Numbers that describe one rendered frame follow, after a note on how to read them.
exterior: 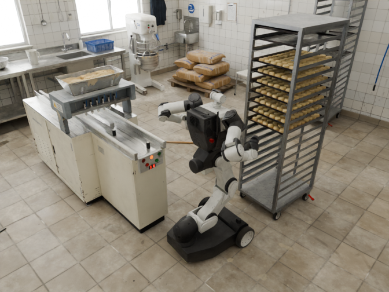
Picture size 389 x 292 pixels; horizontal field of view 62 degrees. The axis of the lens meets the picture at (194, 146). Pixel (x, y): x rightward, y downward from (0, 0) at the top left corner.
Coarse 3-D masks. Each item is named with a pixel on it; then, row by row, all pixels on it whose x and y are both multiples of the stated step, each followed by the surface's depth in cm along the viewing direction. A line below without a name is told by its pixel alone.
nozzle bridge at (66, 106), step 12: (120, 84) 317; (132, 84) 316; (60, 96) 288; (72, 96) 288; (84, 96) 288; (96, 96) 303; (120, 96) 322; (132, 96) 321; (60, 108) 285; (72, 108) 291; (96, 108) 302; (60, 120) 296
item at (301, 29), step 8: (296, 48) 235; (296, 56) 237; (296, 64) 239; (296, 72) 243; (296, 80) 247; (288, 104) 256; (288, 112) 259; (288, 120) 262; (288, 128) 267; (280, 152) 279; (280, 160) 282; (280, 168) 285; (280, 176) 290; (272, 208) 309
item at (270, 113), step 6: (258, 108) 294; (264, 108) 294; (306, 108) 297; (312, 108) 294; (318, 108) 299; (264, 114) 286; (270, 114) 283; (276, 114) 283; (282, 114) 287; (294, 114) 283; (300, 114) 284; (282, 120) 273
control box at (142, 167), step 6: (156, 150) 273; (162, 150) 275; (144, 156) 264; (150, 156) 267; (156, 156) 273; (162, 156) 277; (138, 162) 263; (144, 162) 265; (150, 162) 270; (156, 162) 275; (162, 162) 280; (138, 168) 266; (144, 168) 268
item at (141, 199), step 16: (128, 128) 309; (96, 144) 303; (128, 144) 281; (144, 144) 281; (96, 160) 318; (112, 160) 288; (128, 160) 264; (112, 176) 300; (128, 176) 275; (144, 176) 275; (160, 176) 289; (112, 192) 314; (128, 192) 286; (144, 192) 283; (160, 192) 297; (128, 208) 299; (144, 208) 290; (160, 208) 305; (144, 224) 298
